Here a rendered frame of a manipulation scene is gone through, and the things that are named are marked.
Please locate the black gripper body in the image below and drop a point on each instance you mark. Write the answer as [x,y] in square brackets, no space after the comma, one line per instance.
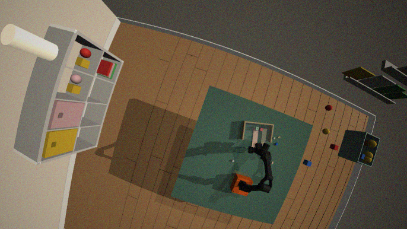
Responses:
[251,150]

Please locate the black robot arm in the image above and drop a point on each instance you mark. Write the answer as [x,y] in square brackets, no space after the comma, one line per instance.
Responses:
[266,157]

